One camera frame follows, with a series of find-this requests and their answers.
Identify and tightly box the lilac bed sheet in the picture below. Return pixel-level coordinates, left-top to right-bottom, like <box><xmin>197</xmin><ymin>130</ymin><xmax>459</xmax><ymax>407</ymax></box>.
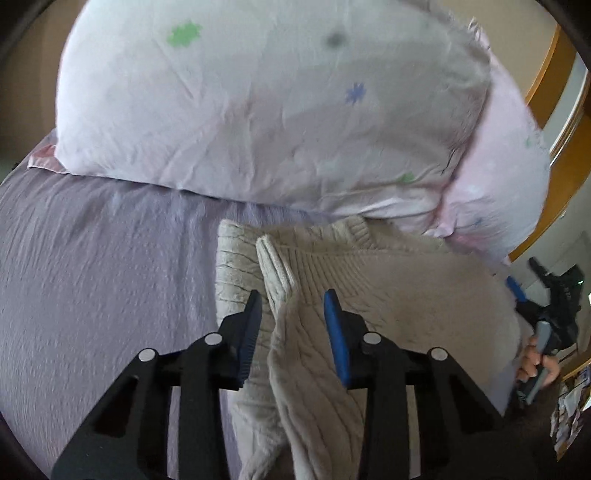
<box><xmin>0</xmin><ymin>168</ymin><xmax>333</xmax><ymax>480</ymax></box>

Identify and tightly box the beige knitted sweater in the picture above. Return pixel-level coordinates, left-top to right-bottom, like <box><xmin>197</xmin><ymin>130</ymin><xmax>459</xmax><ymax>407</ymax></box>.
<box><xmin>215</xmin><ymin>216</ymin><xmax>522</xmax><ymax>480</ymax></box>

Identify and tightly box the white flower print pillow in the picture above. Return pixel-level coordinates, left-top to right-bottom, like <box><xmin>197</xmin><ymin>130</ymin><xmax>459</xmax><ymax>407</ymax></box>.
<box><xmin>54</xmin><ymin>0</ymin><xmax>492</xmax><ymax>217</ymax></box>

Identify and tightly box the pink flower print pillow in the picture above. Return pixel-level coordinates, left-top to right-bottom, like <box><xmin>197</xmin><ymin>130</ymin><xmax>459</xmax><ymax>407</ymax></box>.
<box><xmin>434</xmin><ymin>18</ymin><xmax>553</xmax><ymax>266</ymax></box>

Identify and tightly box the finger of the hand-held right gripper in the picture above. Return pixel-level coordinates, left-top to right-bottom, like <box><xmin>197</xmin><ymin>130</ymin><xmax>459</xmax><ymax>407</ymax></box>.
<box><xmin>506</xmin><ymin>276</ymin><xmax>528</xmax><ymax>305</ymax></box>

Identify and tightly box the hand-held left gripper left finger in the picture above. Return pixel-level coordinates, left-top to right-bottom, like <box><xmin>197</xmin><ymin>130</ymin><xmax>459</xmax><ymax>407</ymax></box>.
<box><xmin>51</xmin><ymin>290</ymin><xmax>263</xmax><ymax>480</ymax></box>

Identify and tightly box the person's right hand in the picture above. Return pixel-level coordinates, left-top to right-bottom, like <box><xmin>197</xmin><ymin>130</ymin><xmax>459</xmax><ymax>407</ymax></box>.
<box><xmin>516</xmin><ymin>335</ymin><xmax>560</xmax><ymax>388</ymax></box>

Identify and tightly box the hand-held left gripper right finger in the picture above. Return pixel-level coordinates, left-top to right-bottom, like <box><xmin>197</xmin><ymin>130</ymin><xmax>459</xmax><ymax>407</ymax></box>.
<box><xmin>323</xmin><ymin>289</ymin><xmax>536</xmax><ymax>480</ymax></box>

